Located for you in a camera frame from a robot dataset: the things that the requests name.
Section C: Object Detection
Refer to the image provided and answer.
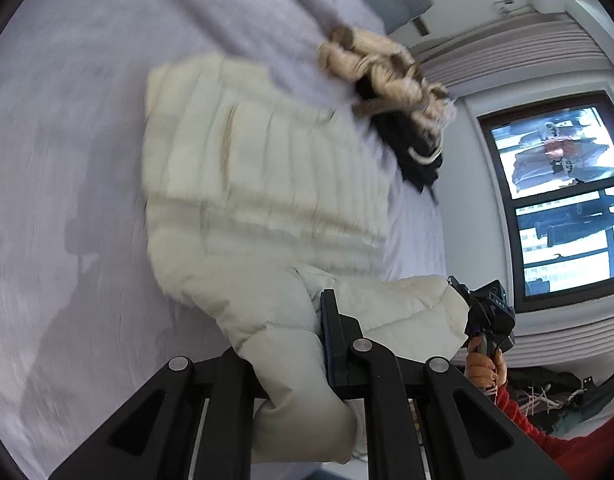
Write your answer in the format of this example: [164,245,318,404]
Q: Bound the cream white puffer jacket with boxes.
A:
[142,54,467,463]

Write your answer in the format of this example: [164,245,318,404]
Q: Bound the grey pleated curtain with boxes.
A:
[410,12,614,99]

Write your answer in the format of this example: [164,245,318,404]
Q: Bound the right hand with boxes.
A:
[464,336,508,392]

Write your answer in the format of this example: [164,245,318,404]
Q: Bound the beige striped knit sweater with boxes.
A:
[318,25,456,136]

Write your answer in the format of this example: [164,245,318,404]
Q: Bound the black garment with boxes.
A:
[354,76,446,194]

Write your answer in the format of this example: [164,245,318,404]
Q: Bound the dark green clothes pile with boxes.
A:
[508,366,614,437]

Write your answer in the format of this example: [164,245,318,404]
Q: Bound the lavender fleece bed blanket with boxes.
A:
[0,0,448,480]

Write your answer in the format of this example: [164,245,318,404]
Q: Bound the red sleeved right forearm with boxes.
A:
[496,385,614,479]

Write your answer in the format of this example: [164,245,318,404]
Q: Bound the dark framed window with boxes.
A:
[478,91,614,312]

